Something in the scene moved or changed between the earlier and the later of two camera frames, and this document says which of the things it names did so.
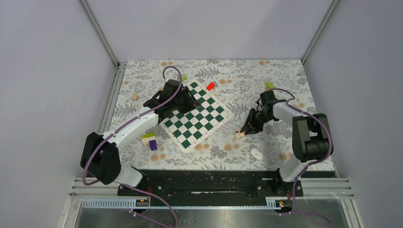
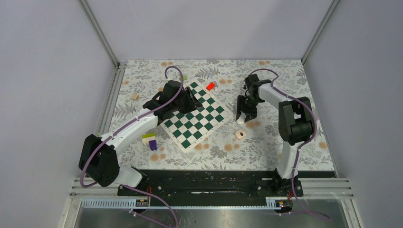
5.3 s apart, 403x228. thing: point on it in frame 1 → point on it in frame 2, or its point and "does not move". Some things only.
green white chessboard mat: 190,128 does not move
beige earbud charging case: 238,134 does not move
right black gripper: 251,125 → 251,114
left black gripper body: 185,102 does not move
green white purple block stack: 150,139 does not move
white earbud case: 256,154 → 241,120
